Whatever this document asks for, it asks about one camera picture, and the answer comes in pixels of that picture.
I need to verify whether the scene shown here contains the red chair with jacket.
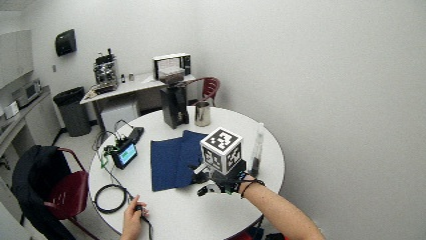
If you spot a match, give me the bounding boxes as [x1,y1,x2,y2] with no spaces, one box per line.
[43,146,102,240]

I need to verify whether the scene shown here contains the espresso machine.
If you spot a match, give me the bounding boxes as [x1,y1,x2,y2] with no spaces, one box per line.
[92,47,122,96]

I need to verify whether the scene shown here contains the clear plastic tube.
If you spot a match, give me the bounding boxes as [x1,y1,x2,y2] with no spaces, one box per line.
[249,122,267,178]

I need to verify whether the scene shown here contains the white side table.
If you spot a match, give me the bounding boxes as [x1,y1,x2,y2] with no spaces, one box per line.
[79,72,198,133]

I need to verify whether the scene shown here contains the metal cup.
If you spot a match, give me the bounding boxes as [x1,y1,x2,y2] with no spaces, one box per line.
[194,100,214,128]

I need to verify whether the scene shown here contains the coiled black cable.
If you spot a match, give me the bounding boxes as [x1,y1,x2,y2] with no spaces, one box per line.
[94,156,155,240]

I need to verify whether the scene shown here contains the white counter cabinet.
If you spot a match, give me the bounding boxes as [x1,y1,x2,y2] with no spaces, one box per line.
[0,85,63,174]

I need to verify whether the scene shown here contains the black paper towel dispenser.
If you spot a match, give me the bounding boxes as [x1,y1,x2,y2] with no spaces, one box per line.
[54,28,79,57]

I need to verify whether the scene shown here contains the green cable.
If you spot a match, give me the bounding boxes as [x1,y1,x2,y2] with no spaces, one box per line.
[99,144,118,170]

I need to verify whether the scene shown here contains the black wrist band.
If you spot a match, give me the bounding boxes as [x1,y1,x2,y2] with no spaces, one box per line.
[239,177,267,200]

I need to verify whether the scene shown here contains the white wall cabinet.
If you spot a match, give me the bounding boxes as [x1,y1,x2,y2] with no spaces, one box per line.
[0,29,36,90]

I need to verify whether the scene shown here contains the blue cloth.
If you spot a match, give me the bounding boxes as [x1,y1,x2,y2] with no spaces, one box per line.
[150,129,211,193]

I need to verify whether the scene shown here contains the white paper sheet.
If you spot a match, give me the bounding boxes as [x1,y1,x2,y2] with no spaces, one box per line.
[3,100,22,120]

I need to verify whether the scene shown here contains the white box under table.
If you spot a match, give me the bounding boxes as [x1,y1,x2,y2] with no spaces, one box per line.
[100,101,142,135]

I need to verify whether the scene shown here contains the black coffee grinder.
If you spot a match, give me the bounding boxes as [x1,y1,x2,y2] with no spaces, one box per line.
[159,68,191,130]

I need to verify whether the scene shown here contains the black rectangular box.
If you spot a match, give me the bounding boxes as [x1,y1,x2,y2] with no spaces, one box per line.
[127,126,147,145]

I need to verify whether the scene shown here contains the microwave oven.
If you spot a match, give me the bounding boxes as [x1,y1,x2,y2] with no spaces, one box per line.
[10,78,44,109]

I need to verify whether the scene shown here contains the black jacket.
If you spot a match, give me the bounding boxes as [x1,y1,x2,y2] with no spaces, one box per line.
[11,144,78,240]

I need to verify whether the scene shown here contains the small device with screen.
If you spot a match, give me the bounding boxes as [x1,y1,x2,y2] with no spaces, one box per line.
[110,141,140,171]

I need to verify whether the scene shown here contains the grey trash bin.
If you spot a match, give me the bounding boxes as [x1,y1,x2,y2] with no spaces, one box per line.
[52,86,94,138]

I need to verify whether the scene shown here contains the white marker cube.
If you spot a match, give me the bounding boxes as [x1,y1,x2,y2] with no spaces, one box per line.
[199,126,245,175]

